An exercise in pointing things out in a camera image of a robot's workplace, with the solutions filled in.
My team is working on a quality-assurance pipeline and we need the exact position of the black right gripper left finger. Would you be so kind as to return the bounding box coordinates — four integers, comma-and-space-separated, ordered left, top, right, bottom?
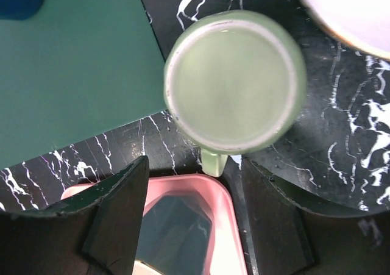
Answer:
1, 156, 149, 274

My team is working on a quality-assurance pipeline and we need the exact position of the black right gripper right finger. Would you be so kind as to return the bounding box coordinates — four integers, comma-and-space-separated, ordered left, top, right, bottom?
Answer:
241, 159, 389, 274

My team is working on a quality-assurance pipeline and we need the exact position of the grey faceted mug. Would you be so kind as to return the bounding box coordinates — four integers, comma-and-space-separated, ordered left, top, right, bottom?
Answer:
135, 196, 211, 275

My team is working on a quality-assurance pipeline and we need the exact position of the light green mug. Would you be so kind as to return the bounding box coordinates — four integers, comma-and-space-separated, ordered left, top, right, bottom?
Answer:
164, 10, 307, 177

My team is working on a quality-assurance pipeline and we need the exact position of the pink plastic tray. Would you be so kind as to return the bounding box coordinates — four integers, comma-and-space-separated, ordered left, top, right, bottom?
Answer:
60, 173, 248, 275

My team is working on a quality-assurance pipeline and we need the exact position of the dark green mat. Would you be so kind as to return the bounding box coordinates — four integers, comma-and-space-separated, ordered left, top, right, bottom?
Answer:
1, 0, 165, 168

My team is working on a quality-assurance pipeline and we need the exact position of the large cream bowl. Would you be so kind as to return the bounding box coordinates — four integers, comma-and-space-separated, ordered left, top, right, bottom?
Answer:
301, 0, 389, 59

